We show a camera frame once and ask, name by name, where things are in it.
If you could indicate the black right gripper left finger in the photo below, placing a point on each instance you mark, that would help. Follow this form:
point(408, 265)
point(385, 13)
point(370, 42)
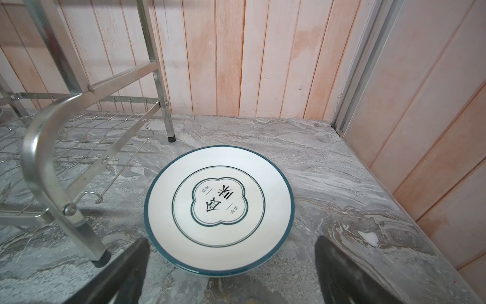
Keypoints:
point(120, 282)

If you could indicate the stainless steel dish rack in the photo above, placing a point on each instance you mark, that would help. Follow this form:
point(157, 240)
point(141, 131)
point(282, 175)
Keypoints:
point(44, 129)

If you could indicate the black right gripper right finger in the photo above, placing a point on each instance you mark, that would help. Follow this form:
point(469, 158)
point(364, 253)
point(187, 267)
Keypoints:
point(343, 281)

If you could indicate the white plate green clover design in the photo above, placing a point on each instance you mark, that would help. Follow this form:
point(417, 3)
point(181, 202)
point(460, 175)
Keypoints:
point(219, 211)

